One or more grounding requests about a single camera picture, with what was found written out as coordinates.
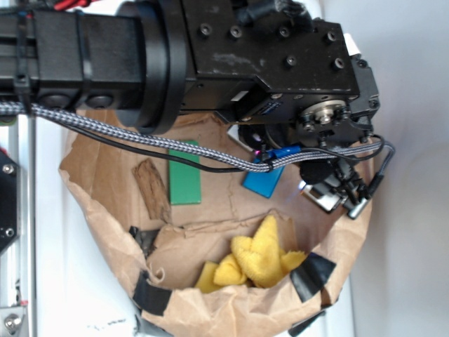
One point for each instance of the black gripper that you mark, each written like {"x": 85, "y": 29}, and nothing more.
{"x": 255, "y": 63}

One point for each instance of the blue block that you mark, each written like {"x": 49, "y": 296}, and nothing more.
{"x": 263, "y": 184}

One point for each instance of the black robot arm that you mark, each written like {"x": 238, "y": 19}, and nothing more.
{"x": 53, "y": 55}

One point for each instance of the green block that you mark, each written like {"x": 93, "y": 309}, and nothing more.
{"x": 184, "y": 184}

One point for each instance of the brown wood piece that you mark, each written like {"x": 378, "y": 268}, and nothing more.
{"x": 153, "y": 191}

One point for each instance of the yellow cloth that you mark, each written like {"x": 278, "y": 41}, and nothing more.
{"x": 258, "y": 260}

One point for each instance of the brown paper bag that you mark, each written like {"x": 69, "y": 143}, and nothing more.
{"x": 158, "y": 260}

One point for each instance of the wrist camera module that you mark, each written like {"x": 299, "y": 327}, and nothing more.
{"x": 331, "y": 183}

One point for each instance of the aluminium rail with bracket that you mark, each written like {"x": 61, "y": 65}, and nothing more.
{"x": 18, "y": 263}

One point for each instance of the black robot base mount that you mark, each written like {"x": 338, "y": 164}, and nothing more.
{"x": 10, "y": 228}

